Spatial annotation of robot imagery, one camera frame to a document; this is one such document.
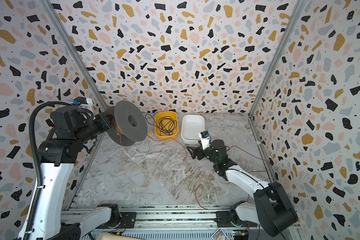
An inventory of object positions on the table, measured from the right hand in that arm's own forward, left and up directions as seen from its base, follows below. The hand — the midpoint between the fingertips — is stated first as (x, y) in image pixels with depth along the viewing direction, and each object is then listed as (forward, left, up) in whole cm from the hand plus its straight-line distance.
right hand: (191, 142), depth 82 cm
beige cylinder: (-41, +37, -15) cm, 58 cm away
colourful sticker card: (-40, -13, -17) cm, 46 cm away
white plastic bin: (+26, 0, -16) cm, 31 cm away
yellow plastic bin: (+35, +15, -14) cm, 40 cm away
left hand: (-3, +33, +25) cm, 41 cm away
